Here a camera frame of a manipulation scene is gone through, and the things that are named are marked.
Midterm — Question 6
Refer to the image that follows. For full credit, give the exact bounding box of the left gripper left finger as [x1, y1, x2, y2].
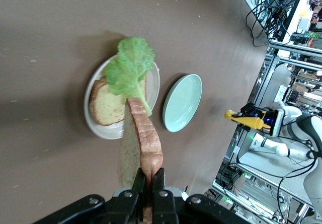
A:
[108, 168, 146, 224]

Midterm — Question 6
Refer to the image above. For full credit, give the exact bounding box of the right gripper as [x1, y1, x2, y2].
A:
[237, 102, 286, 138]

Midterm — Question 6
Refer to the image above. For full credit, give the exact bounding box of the green lettuce leaf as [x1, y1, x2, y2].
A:
[103, 35, 156, 116]

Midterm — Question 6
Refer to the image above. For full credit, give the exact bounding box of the mint green plate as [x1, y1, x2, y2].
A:
[162, 73, 203, 133]

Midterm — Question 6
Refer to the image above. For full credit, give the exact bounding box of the beige plate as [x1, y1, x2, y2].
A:
[84, 54, 161, 140]

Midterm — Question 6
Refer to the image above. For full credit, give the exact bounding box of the aluminium frame rack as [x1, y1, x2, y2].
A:
[211, 42, 322, 224]

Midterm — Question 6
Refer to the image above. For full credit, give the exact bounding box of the yellow squeeze bottle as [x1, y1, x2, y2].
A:
[224, 109, 272, 130]

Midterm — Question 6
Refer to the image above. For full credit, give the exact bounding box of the brown table cover sheet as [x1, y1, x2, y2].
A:
[0, 0, 269, 224]

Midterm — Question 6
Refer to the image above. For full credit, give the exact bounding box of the brown bread slice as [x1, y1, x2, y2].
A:
[118, 97, 165, 224]
[88, 77, 148, 127]

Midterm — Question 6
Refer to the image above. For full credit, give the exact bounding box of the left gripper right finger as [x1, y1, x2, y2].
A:
[152, 168, 179, 224]

